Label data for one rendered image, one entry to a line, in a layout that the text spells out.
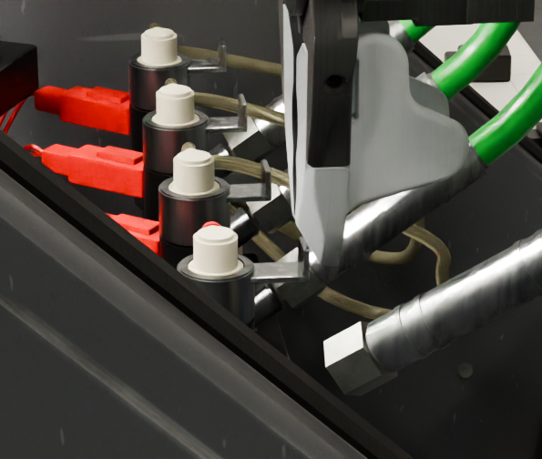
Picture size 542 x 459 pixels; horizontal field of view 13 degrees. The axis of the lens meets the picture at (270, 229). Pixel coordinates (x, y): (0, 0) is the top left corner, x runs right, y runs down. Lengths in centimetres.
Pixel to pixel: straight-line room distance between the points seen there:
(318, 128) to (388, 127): 3
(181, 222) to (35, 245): 45
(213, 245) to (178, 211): 8
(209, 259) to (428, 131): 9
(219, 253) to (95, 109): 26
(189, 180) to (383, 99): 13
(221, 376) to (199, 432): 1
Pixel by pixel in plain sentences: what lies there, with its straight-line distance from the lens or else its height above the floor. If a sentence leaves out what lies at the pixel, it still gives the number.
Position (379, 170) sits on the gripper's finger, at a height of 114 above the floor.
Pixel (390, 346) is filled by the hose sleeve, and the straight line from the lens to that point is 79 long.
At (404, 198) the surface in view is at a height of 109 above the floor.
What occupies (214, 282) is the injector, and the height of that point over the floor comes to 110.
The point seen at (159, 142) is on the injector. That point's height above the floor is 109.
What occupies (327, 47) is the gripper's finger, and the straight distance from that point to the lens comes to 82.
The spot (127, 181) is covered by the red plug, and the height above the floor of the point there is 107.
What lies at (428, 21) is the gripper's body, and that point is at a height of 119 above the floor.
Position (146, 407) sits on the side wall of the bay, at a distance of 52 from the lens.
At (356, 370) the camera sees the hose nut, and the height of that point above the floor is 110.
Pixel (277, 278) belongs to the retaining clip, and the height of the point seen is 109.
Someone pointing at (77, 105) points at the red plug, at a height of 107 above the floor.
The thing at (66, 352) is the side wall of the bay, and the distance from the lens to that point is 51.
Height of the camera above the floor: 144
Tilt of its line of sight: 22 degrees down
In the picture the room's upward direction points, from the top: straight up
